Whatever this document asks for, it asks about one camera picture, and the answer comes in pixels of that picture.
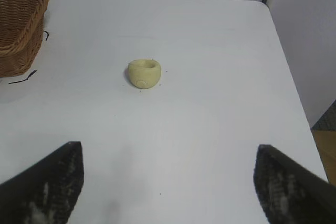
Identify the pale yellow fruit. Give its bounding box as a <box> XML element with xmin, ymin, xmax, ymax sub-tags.
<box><xmin>128</xmin><ymin>59</ymin><xmax>162</xmax><ymax>89</ymax></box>

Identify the brown woven wicker basket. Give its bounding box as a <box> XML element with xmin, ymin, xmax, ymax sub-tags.
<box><xmin>0</xmin><ymin>0</ymin><xmax>50</xmax><ymax>78</ymax></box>

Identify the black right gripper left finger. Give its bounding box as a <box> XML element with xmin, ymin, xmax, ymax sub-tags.
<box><xmin>0</xmin><ymin>141</ymin><xmax>85</xmax><ymax>224</ymax></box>

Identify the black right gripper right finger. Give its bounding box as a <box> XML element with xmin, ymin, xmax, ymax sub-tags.
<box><xmin>253</xmin><ymin>144</ymin><xmax>336</xmax><ymax>224</ymax></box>

